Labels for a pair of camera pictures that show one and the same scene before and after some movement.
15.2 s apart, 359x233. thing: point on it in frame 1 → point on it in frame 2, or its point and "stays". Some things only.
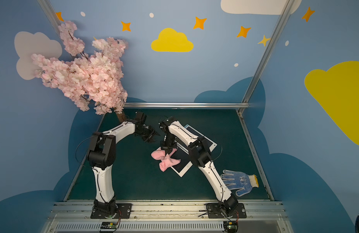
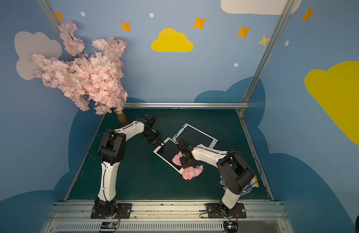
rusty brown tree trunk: [121, 117] stays
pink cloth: [166, 160] → [188, 173]
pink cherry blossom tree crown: [94, 79] stays
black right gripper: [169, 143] → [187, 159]
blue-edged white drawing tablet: [211, 144] stays
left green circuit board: [109, 224] stays
